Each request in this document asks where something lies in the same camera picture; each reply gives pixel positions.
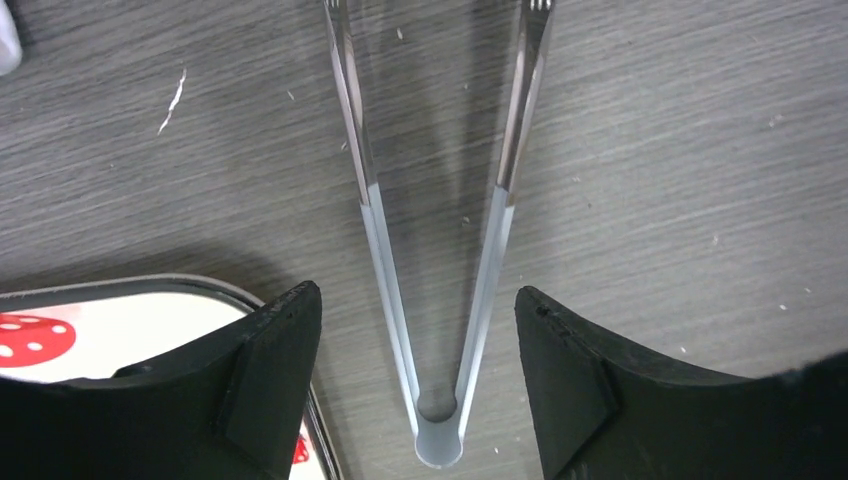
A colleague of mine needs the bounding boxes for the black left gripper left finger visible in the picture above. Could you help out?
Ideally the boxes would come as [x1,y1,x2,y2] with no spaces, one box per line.
[0,280,324,480]

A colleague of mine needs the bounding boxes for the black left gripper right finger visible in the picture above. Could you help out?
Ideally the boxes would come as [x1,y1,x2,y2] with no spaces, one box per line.
[514,286,847,479]

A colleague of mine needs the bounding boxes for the silver metal tongs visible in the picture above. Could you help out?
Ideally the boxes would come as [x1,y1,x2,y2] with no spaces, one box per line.
[323,1,556,469]

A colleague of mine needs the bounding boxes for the white strawberry print tray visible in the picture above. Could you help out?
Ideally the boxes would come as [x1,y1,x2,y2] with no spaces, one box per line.
[0,273,344,480]

